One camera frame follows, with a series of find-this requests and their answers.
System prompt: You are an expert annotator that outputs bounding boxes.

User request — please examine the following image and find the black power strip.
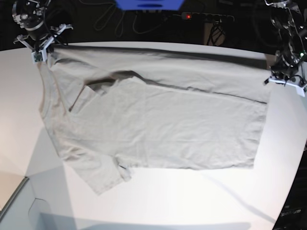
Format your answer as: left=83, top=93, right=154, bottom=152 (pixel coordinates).
left=180, top=12, right=235, bottom=23

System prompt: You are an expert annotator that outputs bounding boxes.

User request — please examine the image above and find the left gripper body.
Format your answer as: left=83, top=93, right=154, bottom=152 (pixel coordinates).
left=263, top=63, right=307, bottom=97

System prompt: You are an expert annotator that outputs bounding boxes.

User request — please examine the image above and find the bundle of black cables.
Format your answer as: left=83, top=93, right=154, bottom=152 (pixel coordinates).
left=205, top=22, right=227, bottom=46

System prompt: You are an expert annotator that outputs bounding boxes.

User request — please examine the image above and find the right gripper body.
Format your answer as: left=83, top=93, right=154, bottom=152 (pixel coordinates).
left=13, top=24, right=73, bottom=64

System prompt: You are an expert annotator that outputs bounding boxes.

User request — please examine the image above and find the blue plastic mount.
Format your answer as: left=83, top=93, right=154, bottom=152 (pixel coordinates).
left=115, top=0, right=184, bottom=11

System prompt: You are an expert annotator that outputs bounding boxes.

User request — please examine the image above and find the light grey t-shirt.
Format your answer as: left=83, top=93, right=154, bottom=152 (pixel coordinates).
left=37, top=47, right=271, bottom=195

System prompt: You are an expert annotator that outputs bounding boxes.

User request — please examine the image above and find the grey tray corner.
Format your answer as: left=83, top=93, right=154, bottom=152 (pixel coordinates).
left=0, top=177, right=29, bottom=219

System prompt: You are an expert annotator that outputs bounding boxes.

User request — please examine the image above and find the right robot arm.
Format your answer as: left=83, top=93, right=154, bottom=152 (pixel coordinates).
left=12, top=0, right=73, bottom=63

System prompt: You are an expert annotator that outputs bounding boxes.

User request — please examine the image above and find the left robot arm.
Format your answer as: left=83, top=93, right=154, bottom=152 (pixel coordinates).
left=253, top=0, right=307, bottom=97

